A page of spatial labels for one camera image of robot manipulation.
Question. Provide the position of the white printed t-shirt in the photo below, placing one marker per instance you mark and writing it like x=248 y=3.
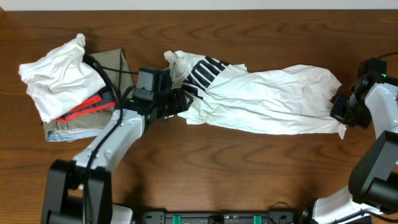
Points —
x=290 y=101

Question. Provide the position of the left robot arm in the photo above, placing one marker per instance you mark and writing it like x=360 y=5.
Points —
x=80 y=190

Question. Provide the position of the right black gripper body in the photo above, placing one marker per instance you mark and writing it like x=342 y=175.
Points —
x=353 y=111

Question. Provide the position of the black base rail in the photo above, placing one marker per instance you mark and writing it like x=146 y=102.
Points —
x=279 y=216

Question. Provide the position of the white folded shirt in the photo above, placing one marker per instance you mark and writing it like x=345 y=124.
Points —
x=60 y=81

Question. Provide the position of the dark red-trimmed folded garment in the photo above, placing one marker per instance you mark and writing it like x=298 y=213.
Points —
x=102 y=99

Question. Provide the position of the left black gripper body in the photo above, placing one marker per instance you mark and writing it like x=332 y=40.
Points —
x=168 y=105

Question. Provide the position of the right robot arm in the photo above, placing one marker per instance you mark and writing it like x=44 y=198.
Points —
x=372 y=187

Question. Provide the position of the light blue folded garment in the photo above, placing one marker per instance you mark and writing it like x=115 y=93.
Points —
x=71 y=135

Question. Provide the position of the olive folded trousers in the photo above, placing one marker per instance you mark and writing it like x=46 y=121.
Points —
x=115 y=65

